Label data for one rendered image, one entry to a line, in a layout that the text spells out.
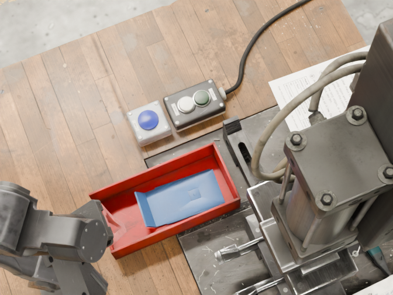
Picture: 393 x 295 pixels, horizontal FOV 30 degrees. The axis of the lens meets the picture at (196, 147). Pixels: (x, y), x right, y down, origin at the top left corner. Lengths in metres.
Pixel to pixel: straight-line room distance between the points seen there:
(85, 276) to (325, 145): 0.42
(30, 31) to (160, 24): 1.16
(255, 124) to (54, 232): 0.59
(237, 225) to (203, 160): 0.14
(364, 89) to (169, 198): 0.68
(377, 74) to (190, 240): 0.72
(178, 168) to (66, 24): 1.31
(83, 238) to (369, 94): 0.41
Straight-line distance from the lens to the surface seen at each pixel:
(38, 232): 0.98
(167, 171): 1.39
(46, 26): 2.63
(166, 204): 1.37
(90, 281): 1.04
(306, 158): 0.76
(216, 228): 1.37
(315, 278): 1.11
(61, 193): 1.42
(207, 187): 1.38
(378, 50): 0.70
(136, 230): 1.37
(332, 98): 1.46
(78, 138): 1.45
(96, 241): 0.98
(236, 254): 1.27
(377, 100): 0.75
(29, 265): 1.22
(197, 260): 1.35
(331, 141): 0.77
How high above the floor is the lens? 2.23
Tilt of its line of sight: 70 degrees down
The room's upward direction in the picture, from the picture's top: 7 degrees counter-clockwise
